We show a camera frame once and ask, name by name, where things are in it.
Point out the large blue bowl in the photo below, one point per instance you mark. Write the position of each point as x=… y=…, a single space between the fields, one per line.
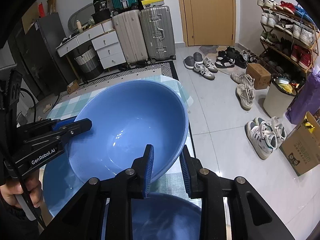
x=128 y=116

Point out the grey striped sneaker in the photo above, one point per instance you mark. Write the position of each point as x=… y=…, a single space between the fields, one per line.
x=203 y=71

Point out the white green sneaker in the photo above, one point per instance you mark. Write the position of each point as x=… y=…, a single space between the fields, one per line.
x=272 y=125
x=262 y=138

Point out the white trash bin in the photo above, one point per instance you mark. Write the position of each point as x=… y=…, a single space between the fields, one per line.
x=279 y=97

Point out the black white sneaker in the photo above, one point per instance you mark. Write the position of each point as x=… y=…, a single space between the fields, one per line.
x=224 y=62

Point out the black refrigerator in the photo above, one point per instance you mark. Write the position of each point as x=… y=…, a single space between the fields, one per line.
x=34 y=51

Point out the purple plastic bag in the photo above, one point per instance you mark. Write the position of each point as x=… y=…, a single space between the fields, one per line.
x=307 y=100

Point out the large cardboard box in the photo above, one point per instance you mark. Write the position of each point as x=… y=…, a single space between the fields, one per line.
x=301 y=147

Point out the person's left hand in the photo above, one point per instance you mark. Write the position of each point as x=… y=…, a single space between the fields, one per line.
x=12 y=188

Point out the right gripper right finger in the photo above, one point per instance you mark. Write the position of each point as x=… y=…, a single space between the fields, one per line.
x=190 y=167

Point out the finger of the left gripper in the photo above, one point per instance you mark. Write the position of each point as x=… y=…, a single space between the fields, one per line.
x=74 y=129
x=64 y=122

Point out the wooden door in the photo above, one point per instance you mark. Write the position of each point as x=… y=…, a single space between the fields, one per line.
x=208 y=22

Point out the white drawer dresser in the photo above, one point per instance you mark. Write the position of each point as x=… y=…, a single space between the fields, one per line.
x=104 y=40

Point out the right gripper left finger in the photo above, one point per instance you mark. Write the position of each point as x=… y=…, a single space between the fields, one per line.
x=143 y=168

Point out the grey slipper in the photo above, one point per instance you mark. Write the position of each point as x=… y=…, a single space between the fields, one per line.
x=189 y=62

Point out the beige hard suitcase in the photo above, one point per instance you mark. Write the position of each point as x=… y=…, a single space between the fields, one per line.
x=130 y=35

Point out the silver hard suitcase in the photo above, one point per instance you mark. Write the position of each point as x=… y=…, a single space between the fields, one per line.
x=158 y=33

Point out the woven laundry basket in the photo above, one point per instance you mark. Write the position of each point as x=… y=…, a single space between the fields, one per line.
x=89 y=64

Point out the beige sneaker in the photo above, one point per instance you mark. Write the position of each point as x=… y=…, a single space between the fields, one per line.
x=243 y=78
x=245 y=95

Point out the wooden shoe rack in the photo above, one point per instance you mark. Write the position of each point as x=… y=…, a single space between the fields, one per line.
x=291 y=34

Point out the small cardboard box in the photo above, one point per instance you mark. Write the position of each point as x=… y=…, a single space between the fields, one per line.
x=261 y=76

